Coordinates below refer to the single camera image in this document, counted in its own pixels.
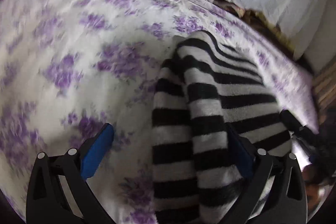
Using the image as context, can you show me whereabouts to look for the brown checkered curtain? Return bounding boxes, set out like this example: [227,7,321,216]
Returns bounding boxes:
[313,57,336,114]

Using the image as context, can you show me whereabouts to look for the black white striped sweater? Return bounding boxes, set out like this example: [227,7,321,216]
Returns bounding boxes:
[152,31,291,223]

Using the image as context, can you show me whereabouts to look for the purple floral bed sheet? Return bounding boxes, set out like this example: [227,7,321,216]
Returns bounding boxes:
[1,0,318,223]

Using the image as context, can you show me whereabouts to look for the brown folded blankets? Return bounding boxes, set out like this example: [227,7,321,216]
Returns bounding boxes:
[208,0,294,57]

